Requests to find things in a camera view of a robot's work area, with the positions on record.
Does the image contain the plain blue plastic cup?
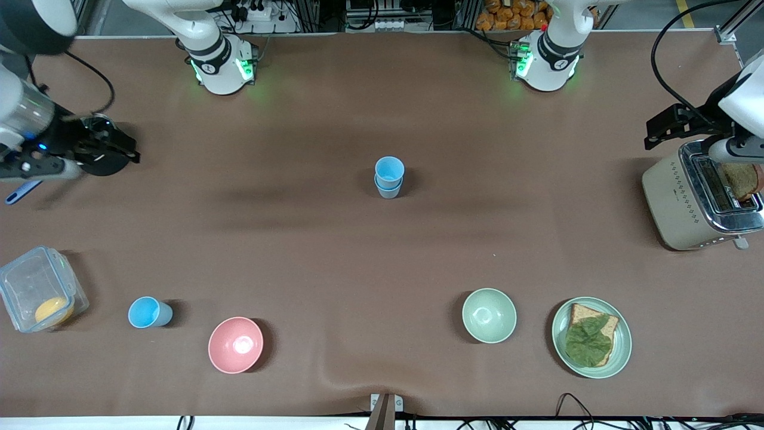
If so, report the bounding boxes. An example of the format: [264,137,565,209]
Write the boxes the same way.
[374,156,405,184]
[128,296,174,329]

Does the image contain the blue plastic utensil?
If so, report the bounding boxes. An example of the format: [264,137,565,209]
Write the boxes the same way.
[5,179,44,205]

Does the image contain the beige and chrome toaster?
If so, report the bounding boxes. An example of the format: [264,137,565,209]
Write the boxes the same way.
[642,139,764,251]

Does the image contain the brown toast slice in toaster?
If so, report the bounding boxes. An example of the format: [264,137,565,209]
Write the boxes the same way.
[719,162,764,202]

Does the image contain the clear plastic food container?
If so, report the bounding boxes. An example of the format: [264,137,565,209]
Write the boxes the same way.
[0,246,90,334]

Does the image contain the orange round food piece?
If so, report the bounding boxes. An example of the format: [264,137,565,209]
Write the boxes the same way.
[34,297,75,326]

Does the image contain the white power strip with plugs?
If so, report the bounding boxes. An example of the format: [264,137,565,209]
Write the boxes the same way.
[236,0,299,33]

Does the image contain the bag of orange buns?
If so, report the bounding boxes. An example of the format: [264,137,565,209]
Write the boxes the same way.
[475,0,553,32]

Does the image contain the brown bread slice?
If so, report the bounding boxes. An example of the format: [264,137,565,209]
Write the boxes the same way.
[567,303,620,367]

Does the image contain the pink bowl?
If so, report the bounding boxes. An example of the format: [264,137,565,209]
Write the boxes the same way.
[208,317,264,375]

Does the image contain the pale green plate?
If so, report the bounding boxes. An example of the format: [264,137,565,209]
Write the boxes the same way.
[551,297,633,379]

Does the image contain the green lettuce leaf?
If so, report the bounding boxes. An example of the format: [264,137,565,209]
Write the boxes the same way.
[564,315,615,366]

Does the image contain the pale green bowl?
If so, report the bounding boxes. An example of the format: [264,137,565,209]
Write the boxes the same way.
[461,288,518,345]

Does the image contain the long white power strip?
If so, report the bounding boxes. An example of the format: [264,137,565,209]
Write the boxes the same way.
[370,17,433,32]

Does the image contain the aluminium frame profile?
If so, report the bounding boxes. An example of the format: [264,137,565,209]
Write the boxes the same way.
[715,0,764,44]

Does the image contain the black looped floor cable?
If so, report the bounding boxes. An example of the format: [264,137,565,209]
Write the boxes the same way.
[555,392,597,430]

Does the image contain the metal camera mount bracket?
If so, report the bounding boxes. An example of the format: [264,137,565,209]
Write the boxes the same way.
[370,393,404,430]

